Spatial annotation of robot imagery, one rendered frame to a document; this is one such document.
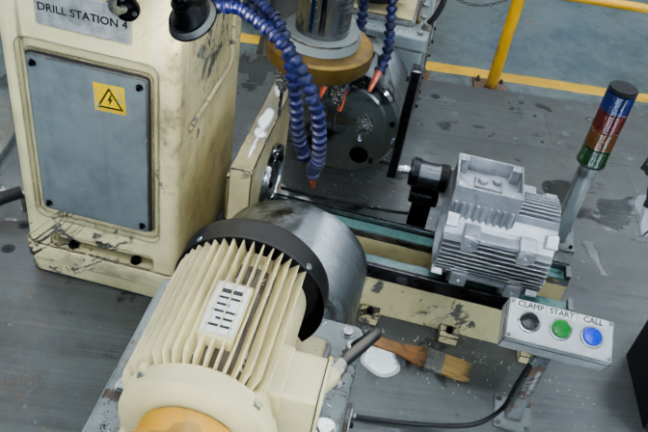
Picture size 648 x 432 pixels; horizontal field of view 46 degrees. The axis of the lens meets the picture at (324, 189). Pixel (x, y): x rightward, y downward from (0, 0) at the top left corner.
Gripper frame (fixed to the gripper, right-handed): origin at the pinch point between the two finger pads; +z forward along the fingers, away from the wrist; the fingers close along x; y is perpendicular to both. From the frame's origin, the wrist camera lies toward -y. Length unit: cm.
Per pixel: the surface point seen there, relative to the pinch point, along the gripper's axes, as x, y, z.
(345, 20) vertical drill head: 65, 2, -10
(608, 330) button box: 8.1, -17.6, 14.3
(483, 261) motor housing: 23.6, 1.2, 17.7
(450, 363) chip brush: 17.7, 3.3, 39.4
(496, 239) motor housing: 23.5, 1.5, 13.1
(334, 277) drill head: 53, -19, 23
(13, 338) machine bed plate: 94, 3, 67
